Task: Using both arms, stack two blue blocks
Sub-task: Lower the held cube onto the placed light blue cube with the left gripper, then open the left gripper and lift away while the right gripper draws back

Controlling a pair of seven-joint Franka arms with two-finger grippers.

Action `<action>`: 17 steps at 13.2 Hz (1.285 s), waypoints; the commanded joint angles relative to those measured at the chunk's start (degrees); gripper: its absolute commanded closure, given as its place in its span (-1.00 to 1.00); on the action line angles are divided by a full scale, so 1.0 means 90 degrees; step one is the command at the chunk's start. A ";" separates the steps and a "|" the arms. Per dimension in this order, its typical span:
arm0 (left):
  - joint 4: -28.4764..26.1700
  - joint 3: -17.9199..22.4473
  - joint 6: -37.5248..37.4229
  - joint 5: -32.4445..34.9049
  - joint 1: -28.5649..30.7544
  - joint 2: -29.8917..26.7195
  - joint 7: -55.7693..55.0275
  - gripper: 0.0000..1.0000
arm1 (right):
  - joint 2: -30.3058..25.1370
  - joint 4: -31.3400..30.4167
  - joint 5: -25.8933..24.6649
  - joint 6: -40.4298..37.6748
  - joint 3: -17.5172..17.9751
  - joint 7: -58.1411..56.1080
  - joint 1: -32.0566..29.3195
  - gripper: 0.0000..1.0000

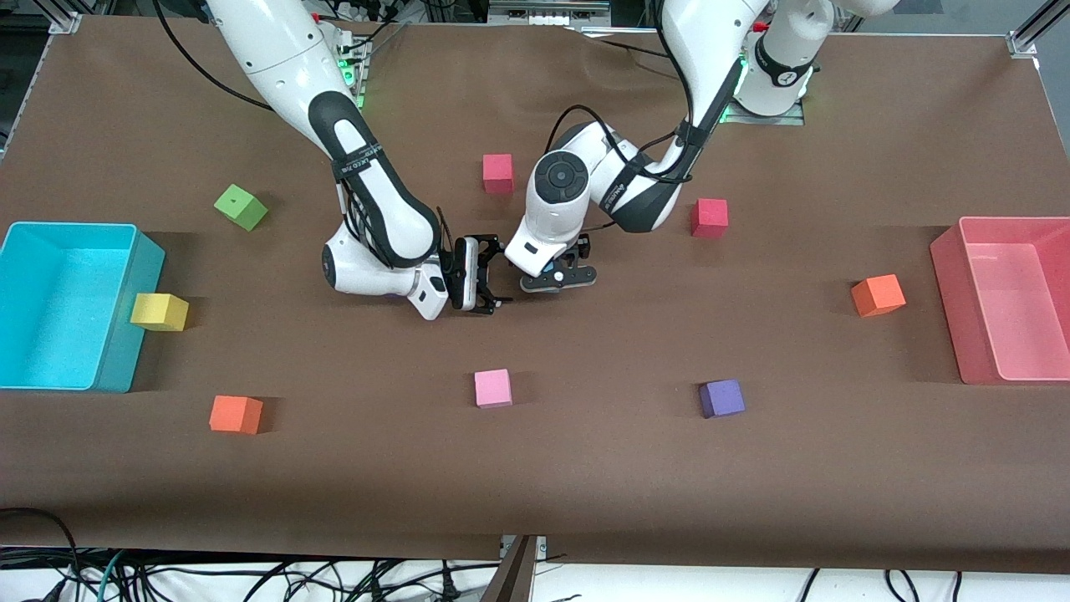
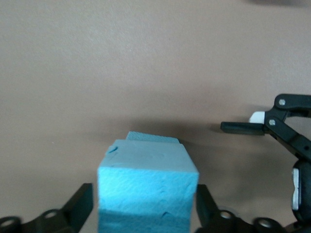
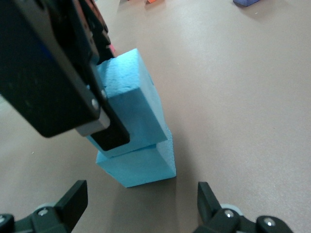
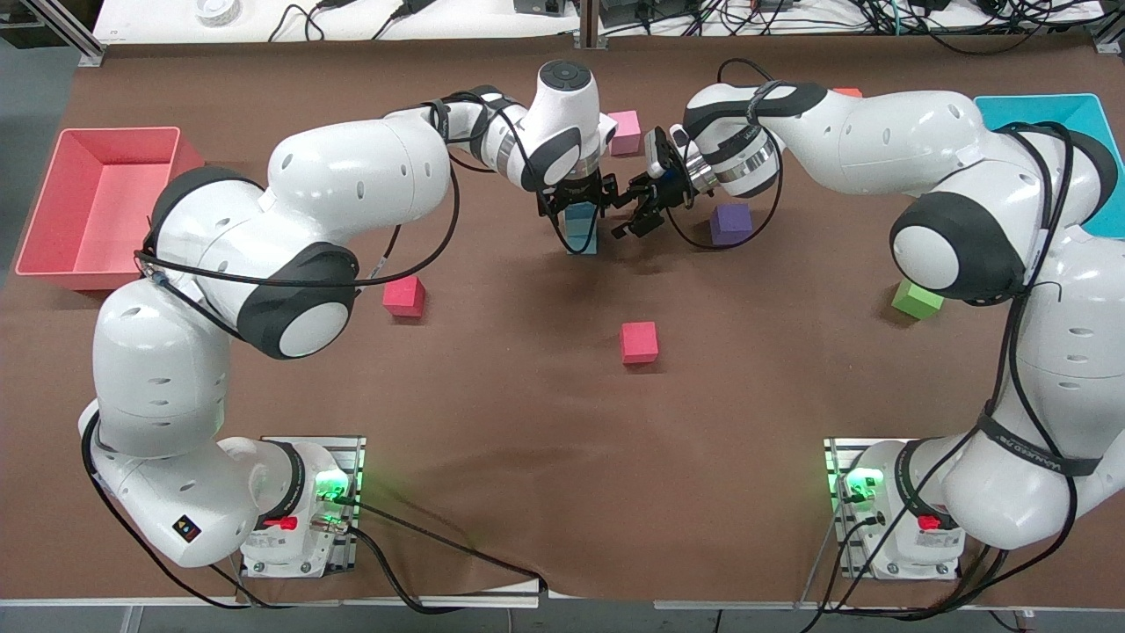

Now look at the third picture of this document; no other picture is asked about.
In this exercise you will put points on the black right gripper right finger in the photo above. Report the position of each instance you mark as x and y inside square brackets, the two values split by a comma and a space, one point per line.
[209, 211]

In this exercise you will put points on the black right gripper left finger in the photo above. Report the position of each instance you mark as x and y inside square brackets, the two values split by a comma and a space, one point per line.
[68, 208]

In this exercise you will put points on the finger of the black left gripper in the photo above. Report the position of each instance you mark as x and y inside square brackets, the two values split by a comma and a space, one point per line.
[105, 48]
[111, 138]

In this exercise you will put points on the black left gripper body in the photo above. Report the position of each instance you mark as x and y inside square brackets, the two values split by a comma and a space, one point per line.
[90, 21]

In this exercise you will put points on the blue foam cube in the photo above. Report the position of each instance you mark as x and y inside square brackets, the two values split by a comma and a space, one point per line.
[136, 109]
[141, 167]

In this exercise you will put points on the orange foam cube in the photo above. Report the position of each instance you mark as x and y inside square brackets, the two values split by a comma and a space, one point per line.
[155, 1]

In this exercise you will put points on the brown table cover sheet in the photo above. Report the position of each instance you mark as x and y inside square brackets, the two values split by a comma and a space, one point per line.
[243, 97]

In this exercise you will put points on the purple foam cube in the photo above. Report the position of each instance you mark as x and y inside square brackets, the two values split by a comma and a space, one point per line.
[245, 2]

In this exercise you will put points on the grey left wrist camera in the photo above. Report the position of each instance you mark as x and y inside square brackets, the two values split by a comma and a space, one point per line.
[36, 72]

